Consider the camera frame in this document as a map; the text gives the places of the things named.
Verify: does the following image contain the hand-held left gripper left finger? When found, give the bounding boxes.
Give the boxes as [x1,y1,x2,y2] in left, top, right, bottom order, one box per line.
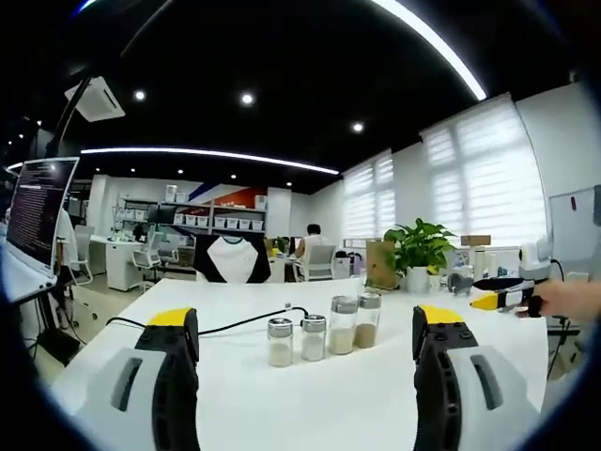
[69,307,202,451]

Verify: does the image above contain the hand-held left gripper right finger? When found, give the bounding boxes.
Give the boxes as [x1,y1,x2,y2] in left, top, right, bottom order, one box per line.
[411,303,542,451]

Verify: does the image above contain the tall seasoning bottle brown powder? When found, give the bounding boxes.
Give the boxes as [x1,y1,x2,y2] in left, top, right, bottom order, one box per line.
[352,290,383,350]

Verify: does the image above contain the tall seasoning bottle cream powder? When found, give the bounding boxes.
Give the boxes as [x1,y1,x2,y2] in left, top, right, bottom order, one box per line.
[328,295,359,356]

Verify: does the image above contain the small seasoning bottle cream powder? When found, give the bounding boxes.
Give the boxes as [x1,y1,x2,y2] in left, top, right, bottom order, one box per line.
[267,317,295,368]

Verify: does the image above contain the small seasoning bottle white powder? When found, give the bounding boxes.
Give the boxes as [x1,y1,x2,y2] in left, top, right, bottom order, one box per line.
[300,314,328,363]

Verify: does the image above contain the person's right hand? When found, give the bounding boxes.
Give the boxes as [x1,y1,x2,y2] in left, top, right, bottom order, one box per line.
[516,277,600,323]

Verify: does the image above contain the grey object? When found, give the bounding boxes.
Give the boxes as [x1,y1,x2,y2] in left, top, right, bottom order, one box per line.
[447,272,474,298]

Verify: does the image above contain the whiteboard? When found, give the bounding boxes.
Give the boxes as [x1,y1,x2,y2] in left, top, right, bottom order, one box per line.
[547,184,600,279]

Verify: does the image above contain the green potted plant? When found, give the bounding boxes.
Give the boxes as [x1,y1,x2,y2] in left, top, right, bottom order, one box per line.
[383,217,459,293]

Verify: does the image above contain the wide window blind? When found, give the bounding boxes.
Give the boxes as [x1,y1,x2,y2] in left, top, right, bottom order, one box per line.
[419,92,548,246]

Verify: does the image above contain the white cabinet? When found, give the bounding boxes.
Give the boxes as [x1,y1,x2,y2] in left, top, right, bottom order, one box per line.
[104,241,143,292]

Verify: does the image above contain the white office chair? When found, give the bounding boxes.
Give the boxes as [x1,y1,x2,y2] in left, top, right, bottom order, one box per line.
[131,231,164,284]

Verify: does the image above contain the black and white shirt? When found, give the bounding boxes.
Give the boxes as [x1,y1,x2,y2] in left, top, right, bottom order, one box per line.
[193,234,272,285]

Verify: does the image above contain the narrow window blind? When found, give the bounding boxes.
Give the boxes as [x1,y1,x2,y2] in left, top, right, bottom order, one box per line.
[342,148,398,241]

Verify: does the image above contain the shelf with white boxes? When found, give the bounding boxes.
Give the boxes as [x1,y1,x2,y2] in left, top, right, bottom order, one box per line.
[115,184,270,237]

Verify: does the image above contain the grey office chair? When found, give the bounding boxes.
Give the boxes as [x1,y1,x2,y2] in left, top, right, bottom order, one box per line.
[299,244,339,283]

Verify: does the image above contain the computer monitor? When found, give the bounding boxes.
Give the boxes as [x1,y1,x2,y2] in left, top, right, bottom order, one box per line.
[0,157,81,303]

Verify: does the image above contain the curved ceiling strip light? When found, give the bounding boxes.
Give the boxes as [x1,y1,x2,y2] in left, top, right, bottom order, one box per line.
[79,147,341,177]

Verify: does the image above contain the long ceiling strip light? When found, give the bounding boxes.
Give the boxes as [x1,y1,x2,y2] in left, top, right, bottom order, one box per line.
[370,0,488,102]

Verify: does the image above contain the ceiling air conditioner unit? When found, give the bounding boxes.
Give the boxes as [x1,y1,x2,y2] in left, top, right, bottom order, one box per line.
[64,76,127,124]

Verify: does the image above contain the black cable with plug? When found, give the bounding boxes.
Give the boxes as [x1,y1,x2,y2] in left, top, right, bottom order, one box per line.
[105,302,310,337]

